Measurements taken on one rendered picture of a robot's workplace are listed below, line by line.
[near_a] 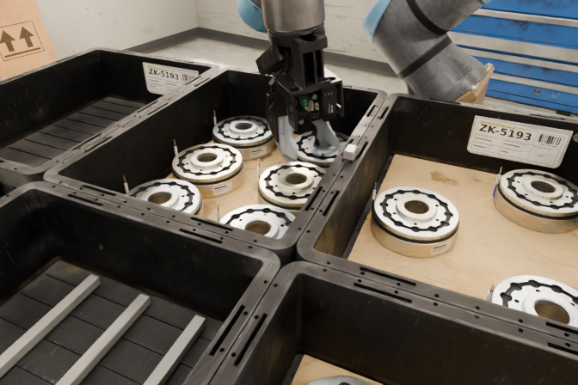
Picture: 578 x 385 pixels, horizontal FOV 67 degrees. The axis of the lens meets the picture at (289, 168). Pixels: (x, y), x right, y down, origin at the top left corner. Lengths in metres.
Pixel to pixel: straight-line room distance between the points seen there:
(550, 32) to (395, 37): 1.57
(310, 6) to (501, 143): 0.35
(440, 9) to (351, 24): 2.80
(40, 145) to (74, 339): 0.44
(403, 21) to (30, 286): 0.69
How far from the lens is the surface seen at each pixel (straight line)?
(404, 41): 0.85
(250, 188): 0.63
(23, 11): 3.39
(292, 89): 0.55
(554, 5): 2.35
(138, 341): 0.46
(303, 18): 0.53
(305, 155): 0.64
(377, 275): 0.36
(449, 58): 0.86
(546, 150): 0.71
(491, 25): 2.40
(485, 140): 0.70
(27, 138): 0.88
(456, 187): 0.67
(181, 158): 0.66
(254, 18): 0.68
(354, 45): 3.62
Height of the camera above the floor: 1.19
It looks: 32 degrees down
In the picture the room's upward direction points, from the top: straight up
